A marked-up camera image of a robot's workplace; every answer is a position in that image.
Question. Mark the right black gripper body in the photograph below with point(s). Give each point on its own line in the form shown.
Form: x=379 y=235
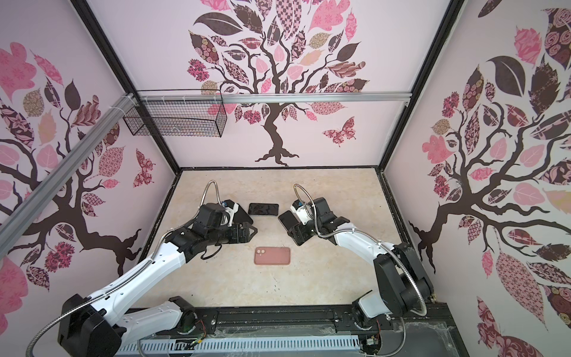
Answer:
x=305 y=231

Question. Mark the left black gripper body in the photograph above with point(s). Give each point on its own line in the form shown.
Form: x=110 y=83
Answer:
x=231 y=235

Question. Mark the pink phone case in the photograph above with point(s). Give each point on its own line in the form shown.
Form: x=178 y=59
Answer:
x=272 y=256

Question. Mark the purple smartphone black screen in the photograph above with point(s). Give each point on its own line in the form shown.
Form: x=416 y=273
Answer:
x=288 y=220

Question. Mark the black phone case horizontal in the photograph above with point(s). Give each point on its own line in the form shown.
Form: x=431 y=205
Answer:
x=263 y=209

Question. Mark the right metal flexible conduit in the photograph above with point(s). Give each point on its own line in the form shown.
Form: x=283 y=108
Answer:
x=379 y=250

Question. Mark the metal flexible conduit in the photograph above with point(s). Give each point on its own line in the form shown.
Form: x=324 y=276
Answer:
x=111 y=290
x=379 y=250

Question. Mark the left metal flexible conduit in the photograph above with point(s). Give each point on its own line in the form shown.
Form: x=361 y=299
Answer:
x=111 y=290

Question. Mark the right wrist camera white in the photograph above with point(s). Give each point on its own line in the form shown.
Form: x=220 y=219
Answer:
x=301 y=211

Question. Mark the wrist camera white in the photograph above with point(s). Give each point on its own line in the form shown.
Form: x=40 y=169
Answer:
x=301 y=211
x=230 y=211

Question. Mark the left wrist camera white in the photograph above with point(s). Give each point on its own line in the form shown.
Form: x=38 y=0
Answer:
x=230 y=211

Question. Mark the white slotted cable duct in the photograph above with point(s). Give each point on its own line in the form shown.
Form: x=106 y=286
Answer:
x=235 y=346

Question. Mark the black wire basket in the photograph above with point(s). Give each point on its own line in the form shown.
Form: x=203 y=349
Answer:
x=202 y=114

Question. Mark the aluminium rail back horizontal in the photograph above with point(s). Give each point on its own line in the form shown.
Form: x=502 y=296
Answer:
x=286 y=98

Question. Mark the black base frame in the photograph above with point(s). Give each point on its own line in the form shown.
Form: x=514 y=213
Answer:
x=435 y=334

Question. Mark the aluminium rail left diagonal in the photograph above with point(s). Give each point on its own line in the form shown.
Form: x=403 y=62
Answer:
x=17 y=223

